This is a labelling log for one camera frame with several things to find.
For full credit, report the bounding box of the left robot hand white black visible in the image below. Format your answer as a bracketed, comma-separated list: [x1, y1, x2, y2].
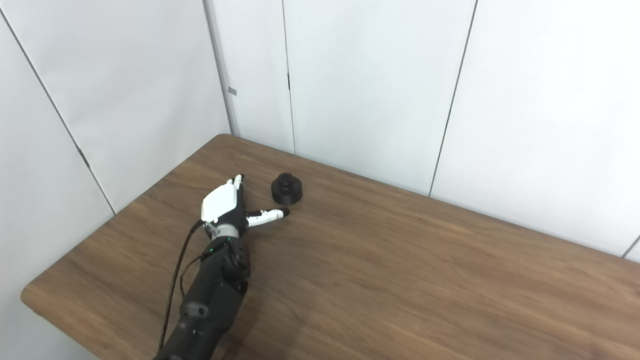
[200, 174, 291, 236]

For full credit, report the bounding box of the round black plastic part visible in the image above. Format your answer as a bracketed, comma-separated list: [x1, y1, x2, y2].
[271, 172, 304, 205]

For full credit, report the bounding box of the white wall corner trim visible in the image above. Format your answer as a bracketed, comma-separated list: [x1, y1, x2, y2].
[202, 0, 242, 138]

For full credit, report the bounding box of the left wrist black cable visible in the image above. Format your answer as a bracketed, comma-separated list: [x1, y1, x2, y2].
[157, 220, 206, 353]

